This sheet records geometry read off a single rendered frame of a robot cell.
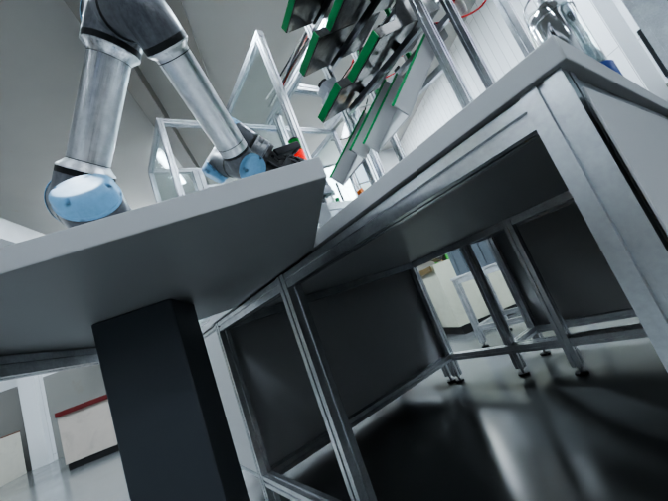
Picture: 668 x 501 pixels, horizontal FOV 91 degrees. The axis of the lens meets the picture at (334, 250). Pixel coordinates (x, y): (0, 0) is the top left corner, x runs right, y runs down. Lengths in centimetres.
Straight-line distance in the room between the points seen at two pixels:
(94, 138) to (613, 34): 450
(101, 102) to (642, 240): 95
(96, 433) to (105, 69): 560
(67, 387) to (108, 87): 832
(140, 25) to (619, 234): 84
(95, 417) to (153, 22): 570
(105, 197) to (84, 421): 557
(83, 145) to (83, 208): 19
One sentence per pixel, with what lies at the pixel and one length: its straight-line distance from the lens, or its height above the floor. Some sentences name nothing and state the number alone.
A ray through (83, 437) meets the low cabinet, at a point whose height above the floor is 34.
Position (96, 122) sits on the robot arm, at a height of 124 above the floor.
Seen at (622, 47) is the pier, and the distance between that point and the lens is 467.
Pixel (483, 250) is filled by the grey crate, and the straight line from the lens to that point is 289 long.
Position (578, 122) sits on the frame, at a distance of 44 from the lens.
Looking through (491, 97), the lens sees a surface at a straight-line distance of 47.
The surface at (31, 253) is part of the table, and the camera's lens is 46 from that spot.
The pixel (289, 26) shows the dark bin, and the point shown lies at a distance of 119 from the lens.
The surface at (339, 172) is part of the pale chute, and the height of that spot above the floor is 103.
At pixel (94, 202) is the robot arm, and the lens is 78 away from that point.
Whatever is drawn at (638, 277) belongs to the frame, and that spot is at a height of 60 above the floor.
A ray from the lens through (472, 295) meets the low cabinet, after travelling 400.
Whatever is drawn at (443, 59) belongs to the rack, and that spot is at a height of 111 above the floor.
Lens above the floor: 67
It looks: 11 degrees up
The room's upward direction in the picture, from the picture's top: 21 degrees counter-clockwise
